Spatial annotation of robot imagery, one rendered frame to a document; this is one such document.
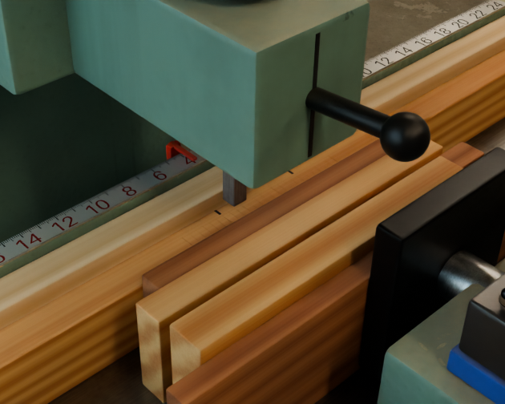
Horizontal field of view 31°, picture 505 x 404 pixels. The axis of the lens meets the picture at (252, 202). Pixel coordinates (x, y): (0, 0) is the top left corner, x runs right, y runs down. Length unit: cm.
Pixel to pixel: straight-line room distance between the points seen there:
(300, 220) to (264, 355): 10
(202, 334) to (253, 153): 8
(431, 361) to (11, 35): 24
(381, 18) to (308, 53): 241
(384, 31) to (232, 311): 236
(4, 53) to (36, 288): 12
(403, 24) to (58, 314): 239
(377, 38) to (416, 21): 17
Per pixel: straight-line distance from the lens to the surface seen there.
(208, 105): 40
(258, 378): 39
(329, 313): 41
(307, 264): 41
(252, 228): 46
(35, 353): 43
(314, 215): 46
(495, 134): 64
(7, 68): 47
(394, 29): 274
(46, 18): 47
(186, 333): 38
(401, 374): 39
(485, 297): 36
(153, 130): 68
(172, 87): 42
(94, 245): 45
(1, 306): 43
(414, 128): 36
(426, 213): 41
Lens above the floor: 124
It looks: 38 degrees down
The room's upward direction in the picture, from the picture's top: 1 degrees clockwise
